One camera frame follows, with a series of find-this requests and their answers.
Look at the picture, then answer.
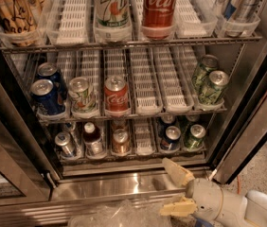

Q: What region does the blue Pepsi can rear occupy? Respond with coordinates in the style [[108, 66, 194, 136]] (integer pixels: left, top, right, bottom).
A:
[[37, 62, 67, 100]]

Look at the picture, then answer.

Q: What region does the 7up bottle top shelf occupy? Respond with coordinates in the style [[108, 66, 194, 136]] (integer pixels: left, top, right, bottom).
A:
[[94, 0, 132, 42]]

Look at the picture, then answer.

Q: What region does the blue tape cross on floor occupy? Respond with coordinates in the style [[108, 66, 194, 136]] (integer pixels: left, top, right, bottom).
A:
[[194, 218, 213, 227]]

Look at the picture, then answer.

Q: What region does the copper can bottom shelf front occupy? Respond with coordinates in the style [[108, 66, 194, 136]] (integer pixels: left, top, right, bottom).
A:
[[112, 129, 131, 155]]

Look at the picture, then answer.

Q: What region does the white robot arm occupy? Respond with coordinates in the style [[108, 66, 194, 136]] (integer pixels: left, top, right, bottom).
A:
[[160, 158, 267, 227]]

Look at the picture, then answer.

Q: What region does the green can middle shelf front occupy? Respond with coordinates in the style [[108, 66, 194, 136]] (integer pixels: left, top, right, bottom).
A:
[[198, 70, 229, 105]]

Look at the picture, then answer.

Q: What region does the blue pepsi can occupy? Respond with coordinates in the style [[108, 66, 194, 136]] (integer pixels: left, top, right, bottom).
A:
[[30, 79, 65, 115], [37, 62, 67, 100]]

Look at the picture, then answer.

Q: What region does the fridge left glass door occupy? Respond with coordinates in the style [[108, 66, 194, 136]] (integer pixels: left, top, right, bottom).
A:
[[0, 49, 59, 207]]

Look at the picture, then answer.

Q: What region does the blue can bottom shelf rear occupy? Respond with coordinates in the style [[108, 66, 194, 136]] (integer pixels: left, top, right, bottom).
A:
[[157, 115, 176, 137]]

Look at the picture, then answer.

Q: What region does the red Coca-Cola can middle shelf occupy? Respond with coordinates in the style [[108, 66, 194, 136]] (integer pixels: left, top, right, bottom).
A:
[[104, 76, 128, 112]]

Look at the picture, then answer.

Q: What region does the green can bottom shelf front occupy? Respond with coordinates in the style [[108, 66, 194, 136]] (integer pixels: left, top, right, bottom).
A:
[[185, 124, 206, 149]]

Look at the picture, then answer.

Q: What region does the Coca-Cola bottle top shelf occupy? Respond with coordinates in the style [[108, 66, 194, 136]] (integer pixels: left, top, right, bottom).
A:
[[141, 0, 176, 40]]

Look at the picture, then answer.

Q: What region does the fridge right door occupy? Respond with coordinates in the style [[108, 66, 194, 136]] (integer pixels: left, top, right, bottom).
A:
[[207, 3, 267, 185]]

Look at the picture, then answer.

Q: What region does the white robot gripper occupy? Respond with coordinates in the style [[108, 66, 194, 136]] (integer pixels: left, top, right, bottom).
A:
[[159, 158, 223, 221]]

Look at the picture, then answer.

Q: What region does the blue Pepsi can front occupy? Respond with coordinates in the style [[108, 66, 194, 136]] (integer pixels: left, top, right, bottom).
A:
[[30, 79, 65, 115]]

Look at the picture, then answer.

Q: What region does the green can middle shelf rear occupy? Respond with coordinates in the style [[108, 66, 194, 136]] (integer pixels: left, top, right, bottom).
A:
[[191, 54, 219, 92]]

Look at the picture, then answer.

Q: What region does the green can shelf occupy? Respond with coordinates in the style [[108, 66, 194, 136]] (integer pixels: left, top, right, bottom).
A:
[[198, 70, 229, 105], [185, 124, 206, 149], [179, 114, 200, 133], [191, 54, 219, 92]]

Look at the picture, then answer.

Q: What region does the blue can bottom shelf front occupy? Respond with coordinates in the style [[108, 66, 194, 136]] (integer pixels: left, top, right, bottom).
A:
[[160, 126, 181, 151]]

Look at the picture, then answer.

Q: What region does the white 7up can middle shelf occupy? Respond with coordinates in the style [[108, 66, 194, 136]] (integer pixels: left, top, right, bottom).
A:
[[68, 77, 96, 114]]

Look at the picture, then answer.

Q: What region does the green can bottom shelf rear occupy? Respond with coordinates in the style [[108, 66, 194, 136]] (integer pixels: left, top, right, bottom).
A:
[[179, 114, 200, 133]]

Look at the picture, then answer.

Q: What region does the silver can bottom shelf rear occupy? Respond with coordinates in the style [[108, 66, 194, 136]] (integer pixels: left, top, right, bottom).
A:
[[62, 122, 81, 148]]

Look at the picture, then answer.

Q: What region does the silver can bottom shelf front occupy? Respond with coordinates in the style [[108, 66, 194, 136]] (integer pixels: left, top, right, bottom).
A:
[[55, 131, 76, 158]]

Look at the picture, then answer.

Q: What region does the dark bottle white cap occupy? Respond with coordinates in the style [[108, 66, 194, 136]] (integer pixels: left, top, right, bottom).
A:
[[82, 122, 104, 159]]

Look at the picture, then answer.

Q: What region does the stainless steel fridge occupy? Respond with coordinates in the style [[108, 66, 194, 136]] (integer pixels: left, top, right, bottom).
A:
[[0, 0, 267, 227]]

